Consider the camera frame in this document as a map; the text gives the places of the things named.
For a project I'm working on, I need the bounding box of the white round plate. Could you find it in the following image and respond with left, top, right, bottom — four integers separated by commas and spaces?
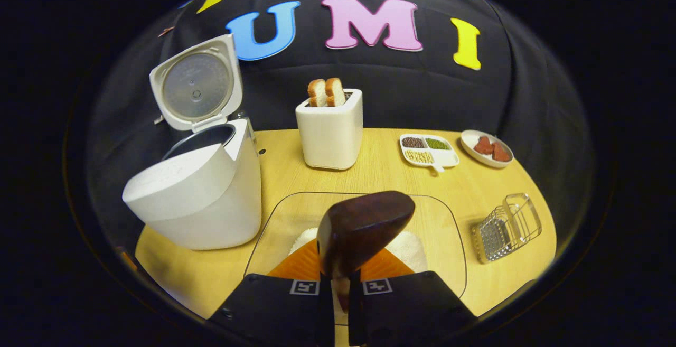
461, 129, 514, 169

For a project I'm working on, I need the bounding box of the white divided grain dish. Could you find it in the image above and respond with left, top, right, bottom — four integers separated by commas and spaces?
399, 133, 460, 173

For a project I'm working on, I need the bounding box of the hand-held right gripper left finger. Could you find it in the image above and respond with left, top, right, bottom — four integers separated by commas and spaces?
209, 239, 336, 347

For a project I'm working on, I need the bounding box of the brown wooden spoon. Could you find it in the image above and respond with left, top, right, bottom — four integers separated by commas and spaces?
316, 191, 416, 313

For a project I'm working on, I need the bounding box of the white toaster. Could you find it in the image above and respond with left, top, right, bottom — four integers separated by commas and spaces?
295, 89, 364, 171

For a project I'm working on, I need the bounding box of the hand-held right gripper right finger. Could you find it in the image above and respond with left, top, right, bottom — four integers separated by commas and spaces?
349, 247, 478, 347

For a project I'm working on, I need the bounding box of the metal wire chopstick holder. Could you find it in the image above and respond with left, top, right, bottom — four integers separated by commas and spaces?
470, 193, 543, 265

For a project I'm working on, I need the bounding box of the white rice cooker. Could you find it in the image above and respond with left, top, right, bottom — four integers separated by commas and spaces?
121, 34, 263, 251

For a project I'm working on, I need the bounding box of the black backdrop cloth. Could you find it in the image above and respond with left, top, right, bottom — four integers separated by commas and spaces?
87, 0, 595, 242

